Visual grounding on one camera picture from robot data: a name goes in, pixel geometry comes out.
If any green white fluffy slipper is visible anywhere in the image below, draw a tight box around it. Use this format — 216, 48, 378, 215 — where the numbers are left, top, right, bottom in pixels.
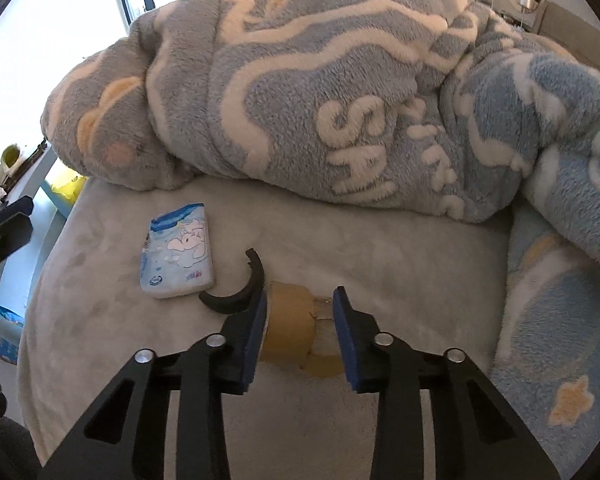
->
0, 144, 23, 186

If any black curved plastic piece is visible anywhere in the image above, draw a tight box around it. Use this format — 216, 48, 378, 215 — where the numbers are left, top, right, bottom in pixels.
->
198, 247, 266, 316

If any blue tissue pack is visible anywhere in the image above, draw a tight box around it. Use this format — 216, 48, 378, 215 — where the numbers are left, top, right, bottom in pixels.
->
140, 203, 214, 299

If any grey bed headboard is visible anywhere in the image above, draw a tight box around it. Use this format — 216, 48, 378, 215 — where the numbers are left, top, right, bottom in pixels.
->
533, 2, 600, 71

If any brown tape roll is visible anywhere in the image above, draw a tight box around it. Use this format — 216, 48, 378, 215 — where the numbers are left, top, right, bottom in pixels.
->
260, 282, 344, 378

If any grey bed sheet mattress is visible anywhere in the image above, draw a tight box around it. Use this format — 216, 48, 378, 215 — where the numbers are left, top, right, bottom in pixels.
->
17, 173, 600, 480

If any yellow plastic bag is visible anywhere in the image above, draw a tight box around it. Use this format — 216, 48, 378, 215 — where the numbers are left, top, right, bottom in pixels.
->
50, 167, 87, 205

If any blue grey fleece blanket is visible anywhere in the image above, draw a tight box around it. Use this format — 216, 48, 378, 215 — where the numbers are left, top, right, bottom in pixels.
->
40, 0, 600, 281

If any light blue side table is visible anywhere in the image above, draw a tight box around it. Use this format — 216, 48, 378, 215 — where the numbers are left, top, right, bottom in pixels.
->
0, 144, 77, 321

